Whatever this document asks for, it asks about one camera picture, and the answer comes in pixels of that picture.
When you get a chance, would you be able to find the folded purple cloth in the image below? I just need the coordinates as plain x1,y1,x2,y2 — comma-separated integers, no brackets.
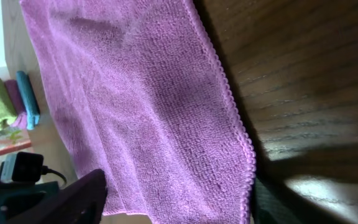
4,80,27,129

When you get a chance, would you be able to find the folded blue cloth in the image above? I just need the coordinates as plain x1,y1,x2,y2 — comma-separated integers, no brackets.
16,71,40,130

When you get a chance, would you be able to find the left black cable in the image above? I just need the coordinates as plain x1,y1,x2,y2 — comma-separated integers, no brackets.
40,166,68,187

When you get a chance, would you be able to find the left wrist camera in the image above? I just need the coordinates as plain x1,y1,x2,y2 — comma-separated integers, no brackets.
0,152,44,184

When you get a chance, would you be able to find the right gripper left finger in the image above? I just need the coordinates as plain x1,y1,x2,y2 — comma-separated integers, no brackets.
7,169,108,224

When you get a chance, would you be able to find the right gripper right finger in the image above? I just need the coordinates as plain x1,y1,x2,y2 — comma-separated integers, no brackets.
252,178,301,224

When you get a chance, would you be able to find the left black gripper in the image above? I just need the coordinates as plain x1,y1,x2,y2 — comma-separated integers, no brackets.
0,182,60,224

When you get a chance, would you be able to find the purple microfiber cloth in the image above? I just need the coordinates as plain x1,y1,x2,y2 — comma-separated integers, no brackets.
21,0,256,223

